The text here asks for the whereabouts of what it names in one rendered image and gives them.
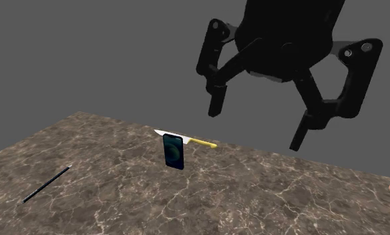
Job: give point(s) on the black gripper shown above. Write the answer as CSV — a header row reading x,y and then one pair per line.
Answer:
x,y
283,35

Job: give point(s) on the dark blue smartphone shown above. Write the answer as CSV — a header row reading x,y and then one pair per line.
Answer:
x,y
174,151

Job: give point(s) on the black pen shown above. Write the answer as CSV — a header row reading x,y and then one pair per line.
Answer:
x,y
45,185

